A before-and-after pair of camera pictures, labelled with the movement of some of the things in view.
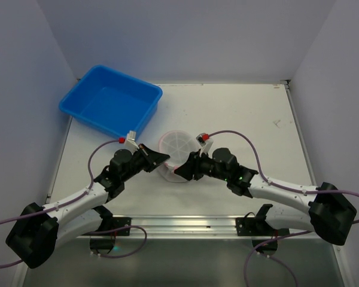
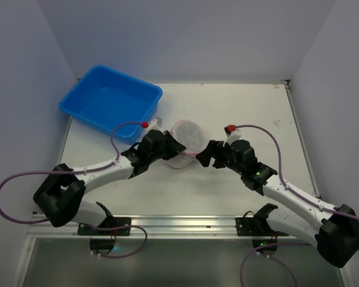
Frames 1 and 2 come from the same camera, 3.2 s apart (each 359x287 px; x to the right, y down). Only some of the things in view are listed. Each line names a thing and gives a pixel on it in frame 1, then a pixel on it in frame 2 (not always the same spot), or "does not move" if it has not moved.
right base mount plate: x=247 y=226 does not move
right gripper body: x=195 y=164 to x=214 y=153
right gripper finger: x=187 y=170 to x=205 y=155
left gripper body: x=149 y=158 to x=169 y=143
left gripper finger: x=156 y=158 to x=172 y=146
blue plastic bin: x=107 y=101 does not move
